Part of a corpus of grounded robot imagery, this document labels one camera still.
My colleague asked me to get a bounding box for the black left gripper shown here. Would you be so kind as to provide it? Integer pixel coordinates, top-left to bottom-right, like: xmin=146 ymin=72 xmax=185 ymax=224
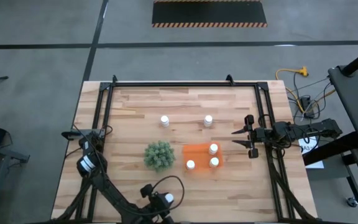
xmin=140 ymin=183 xmax=176 ymax=224

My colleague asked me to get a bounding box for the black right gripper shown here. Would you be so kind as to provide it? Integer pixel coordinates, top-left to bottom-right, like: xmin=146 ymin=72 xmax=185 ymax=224
xmin=231 ymin=114 xmax=276 ymax=159

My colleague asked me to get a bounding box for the orange translucent plastic basket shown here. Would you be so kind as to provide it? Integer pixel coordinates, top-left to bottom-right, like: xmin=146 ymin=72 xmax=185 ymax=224
xmin=181 ymin=142 xmax=224 ymax=172

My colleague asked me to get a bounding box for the artificial succulent in patterned pot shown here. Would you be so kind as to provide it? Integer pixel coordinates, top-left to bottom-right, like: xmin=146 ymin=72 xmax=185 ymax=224
xmin=144 ymin=140 xmax=177 ymax=174

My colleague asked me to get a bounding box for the black power strip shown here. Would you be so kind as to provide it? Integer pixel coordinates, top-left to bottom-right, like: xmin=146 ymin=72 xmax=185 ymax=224
xmin=300 ymin=95 xmax=316 ymax=119

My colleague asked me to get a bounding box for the white printed paper sheet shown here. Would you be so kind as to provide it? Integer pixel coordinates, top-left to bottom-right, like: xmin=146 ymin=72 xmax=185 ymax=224
xmin=297 ymin=136 xmax=325 ymax=170

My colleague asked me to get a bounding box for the black side table base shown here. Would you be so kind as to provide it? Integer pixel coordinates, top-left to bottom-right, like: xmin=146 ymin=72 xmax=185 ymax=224
xmin=303 ymin=132 xmax=358 ymax=205

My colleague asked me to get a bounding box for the black hazard-striped floor mat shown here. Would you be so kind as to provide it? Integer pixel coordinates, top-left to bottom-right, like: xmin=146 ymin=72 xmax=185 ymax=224
xmin=152 ymin=0 xmax=269 ymax=28

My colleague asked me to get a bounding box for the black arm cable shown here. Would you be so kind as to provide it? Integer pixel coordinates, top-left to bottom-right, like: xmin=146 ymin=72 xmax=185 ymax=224
xmin=147 ymin=175 xmax=185 ymax=217

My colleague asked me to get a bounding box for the black aluminium table frame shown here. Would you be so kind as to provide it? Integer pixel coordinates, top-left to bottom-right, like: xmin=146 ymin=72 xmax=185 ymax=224
xmin=50 ymin=74 xmax=318 ymax=224

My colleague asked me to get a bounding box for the yellow extension cord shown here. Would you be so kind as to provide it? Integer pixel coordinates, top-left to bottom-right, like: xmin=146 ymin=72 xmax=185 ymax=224
xmin=275 ymin=65 xmax=337 ymax=114

